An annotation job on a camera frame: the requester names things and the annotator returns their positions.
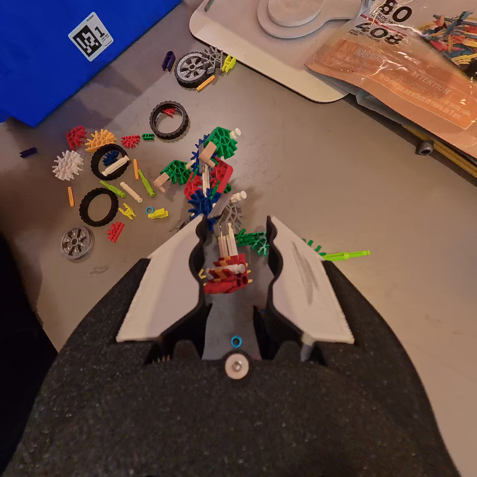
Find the grey toy wheel hub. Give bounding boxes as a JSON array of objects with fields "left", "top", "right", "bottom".
[{"left": 61, "top": 226, "right": 95, "bottom": 260}]

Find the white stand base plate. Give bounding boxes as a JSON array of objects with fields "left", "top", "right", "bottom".
[{"left": 189, "top": 0, "right": 367, "bottom": 104}]

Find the plastic bag of K'NEX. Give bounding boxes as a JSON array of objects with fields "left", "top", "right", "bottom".
[{"left": 305, "top": 0, "right": 477, "bottom": 168}]

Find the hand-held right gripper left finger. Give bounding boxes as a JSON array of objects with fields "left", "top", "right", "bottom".
[{"left": 116, "top": 214, "right": 209, "bottom": 343}]

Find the black toy tyre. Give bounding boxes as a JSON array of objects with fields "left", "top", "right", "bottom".
[
  {"left": 90, "top": 143, "right": 130, "bottom": 182},
  {"left": 150, "top": 101, "right": 189, "bottom": 140},
  {"left": 79, "top": 187, "right": 119, "bottom": 227}
]

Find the blue plastic bin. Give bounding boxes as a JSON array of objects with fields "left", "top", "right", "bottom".
[{"left": 0, "top": 0, "right": 183, "bottom": 128}]

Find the lime green toy rod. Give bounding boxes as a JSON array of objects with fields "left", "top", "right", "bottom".
[{"left": 320, "top": 250, "right": 371, "bottom": 262}]

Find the white snowflake toy connector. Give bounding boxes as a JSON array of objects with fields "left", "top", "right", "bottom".
[{"left": 52, "top": 150, "right": 85, "bottom": 182}]

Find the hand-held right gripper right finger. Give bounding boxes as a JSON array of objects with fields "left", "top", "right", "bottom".
[{"left": 265, "top": 215, "right": 355, "bottom": 345}]

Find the white toy rod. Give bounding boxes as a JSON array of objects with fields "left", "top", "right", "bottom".
[
  {"left": 102, "top": 156, "right": 130, "bottom": 177},
  {"left": 120, "top": 182, "right": 144, "bottom": 203}
]

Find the yellow long toy rod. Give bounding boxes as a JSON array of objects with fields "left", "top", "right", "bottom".
[{"left": 404, "top": 125, "right": 477, "bottom": 174}]

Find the grey toy wheel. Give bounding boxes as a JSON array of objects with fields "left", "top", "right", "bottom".
[{"left": 174, "top": 50, "right": 211, "bottom": 89}]

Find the grey snowflake toy connector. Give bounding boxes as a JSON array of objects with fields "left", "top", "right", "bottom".
[{"left": 203, "top": 46, "right": 225, "bottom": 73}]

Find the yellow fan toy connector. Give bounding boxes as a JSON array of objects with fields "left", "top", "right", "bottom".
[{"left": 85, "top": 129, "right": 118, "bottom": 154}]

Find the colourful toy model assembly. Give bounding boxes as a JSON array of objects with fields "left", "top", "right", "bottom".
[{"left": 153, "top": 127, "right": 271, "bottom": 296}]

